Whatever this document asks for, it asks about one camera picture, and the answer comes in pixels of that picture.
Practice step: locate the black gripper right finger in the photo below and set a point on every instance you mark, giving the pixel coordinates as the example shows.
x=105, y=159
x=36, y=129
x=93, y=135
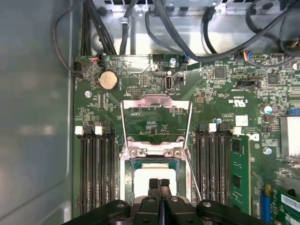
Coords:
x=178, y=211

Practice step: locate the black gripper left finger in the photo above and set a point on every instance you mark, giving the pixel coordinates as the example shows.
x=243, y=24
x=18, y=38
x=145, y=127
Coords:
x=147, y=211

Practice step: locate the thin metal locking lever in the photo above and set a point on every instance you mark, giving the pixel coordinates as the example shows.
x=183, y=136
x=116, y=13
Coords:
x=193, y=178

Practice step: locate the cpu with silver lid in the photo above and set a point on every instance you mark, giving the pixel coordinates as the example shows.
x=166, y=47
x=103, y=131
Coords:
x=145, y=174

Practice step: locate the silver socket cover frame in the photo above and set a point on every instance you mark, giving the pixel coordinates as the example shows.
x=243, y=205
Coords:
x=157, y=100

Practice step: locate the cpu socket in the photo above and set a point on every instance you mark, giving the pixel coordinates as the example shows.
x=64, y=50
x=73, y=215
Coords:
x=122, y=178

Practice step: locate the ram slot black latch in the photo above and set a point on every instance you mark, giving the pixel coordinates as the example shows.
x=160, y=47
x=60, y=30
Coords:
x=112, y=168
x=93, y=168
x=222, y=164
x=201, y=164

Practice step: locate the ram slot white latch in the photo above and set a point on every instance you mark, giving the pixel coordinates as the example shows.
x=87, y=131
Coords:
x=211, y=164
x=84, y=168
x=237, y=131
x=102, y=168

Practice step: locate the blue expansion slot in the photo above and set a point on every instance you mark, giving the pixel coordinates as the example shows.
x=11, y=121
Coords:
x=264, y=204

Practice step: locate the green ram stick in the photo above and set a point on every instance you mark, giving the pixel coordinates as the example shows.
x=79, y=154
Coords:
x=239, y=164

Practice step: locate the silver motherboard screw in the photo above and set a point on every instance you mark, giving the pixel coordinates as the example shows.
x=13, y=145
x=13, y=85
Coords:
x=87, y=94
x=268, y=150
x=173, y=61

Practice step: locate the black green graphics card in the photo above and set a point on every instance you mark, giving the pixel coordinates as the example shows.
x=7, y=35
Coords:
x=288, y=206

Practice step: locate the green motherboard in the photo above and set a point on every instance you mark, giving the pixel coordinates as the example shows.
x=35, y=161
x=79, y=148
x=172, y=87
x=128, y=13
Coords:
x=211, y=98

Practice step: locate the internal usb port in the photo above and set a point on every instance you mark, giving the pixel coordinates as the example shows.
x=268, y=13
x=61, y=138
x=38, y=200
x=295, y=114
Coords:
x=168, y=82

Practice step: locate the silver finned heatsink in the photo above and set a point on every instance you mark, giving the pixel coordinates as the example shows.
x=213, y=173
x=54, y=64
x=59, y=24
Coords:
x=290, y=136

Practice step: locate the round coin battery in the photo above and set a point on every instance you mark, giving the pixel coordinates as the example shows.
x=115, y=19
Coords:
x=108, y=80

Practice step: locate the black grey pc case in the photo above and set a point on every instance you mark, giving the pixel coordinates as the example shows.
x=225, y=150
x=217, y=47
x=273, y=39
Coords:
x=35, y=93

